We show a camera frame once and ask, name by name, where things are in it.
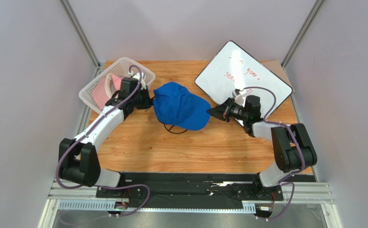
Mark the white plastic basket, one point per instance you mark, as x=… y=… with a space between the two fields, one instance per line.
x=120 y=68

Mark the white dry-erase board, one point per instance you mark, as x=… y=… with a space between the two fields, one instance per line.
x=233 y=68

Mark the blue cap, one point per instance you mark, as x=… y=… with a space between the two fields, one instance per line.
x=175 y=105

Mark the black wire hat stand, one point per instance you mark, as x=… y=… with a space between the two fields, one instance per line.
x=174 y=129

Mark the light pink cap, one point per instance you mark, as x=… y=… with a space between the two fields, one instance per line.
x=105 y=89

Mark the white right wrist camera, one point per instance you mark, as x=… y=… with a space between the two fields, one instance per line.
x=239 y=96

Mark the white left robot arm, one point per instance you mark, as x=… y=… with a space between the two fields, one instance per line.
x=78 y=159

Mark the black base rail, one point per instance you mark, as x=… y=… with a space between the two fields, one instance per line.
x=190 y=190

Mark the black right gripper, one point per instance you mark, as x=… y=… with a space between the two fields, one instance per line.
x=223 y=110

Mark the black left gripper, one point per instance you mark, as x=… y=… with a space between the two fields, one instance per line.
x=147 y=102

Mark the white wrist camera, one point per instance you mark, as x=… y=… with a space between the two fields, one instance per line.
x=239 y=96
x=140 y=77

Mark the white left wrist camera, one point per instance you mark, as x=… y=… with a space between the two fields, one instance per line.
x=140 y=77

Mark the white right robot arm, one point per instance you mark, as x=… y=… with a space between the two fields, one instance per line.
x=292 y=147

